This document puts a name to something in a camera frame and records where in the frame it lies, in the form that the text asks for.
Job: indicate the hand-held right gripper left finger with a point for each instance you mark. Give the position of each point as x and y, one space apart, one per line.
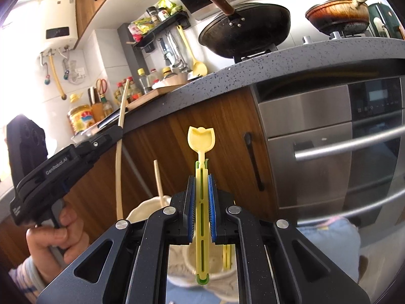
190 210

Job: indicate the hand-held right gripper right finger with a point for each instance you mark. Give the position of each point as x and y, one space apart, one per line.
212 210

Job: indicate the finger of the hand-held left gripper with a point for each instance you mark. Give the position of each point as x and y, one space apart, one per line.
101 142

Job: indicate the bamboo chopstick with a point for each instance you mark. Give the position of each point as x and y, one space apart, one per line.
117 171
158 180

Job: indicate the floral ceramic utensil holder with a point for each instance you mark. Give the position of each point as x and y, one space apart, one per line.
142 210

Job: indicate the yellow plastic spoon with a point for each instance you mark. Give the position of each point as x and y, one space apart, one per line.
201 141

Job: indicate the person's left forearm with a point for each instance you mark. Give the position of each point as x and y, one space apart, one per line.
27 278

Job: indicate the person's left hand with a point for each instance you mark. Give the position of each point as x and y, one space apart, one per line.
50 243

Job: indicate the yellow plastic jar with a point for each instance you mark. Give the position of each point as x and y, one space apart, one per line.
80 118

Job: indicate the wooden knife block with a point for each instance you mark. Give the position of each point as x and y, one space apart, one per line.
96 107

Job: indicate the yellow green plastic utensil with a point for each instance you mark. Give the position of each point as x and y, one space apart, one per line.
227 256

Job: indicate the wooden cutting board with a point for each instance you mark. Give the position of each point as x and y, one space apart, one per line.
148 96

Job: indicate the yellow cap oil bottle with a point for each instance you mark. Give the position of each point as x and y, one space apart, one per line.
144 82

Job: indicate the wooden base cabinet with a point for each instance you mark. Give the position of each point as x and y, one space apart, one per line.
221 117

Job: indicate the white bowl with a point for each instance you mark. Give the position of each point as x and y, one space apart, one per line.
172 80

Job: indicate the blue printed tablecloth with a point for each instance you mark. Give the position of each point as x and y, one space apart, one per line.
329 243

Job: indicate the yellow plastic spatula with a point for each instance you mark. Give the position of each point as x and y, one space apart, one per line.
199 66

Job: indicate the white water heater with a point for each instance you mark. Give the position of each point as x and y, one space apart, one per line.
60 15

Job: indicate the black spice shelf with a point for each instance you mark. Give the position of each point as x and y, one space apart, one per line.
164 25

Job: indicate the stainless steel oven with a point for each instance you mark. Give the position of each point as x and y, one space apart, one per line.
310 117

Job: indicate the black stove grate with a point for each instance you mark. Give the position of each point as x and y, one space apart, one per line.
253 55

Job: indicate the black wok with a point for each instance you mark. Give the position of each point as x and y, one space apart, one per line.
253 28

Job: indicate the brown wok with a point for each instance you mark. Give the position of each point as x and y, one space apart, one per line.
338 14

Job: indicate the green kitchen appliance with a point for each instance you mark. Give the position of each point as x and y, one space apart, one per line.
387 22

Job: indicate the wooden wall cabinet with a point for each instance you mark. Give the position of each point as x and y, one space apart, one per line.
95 9

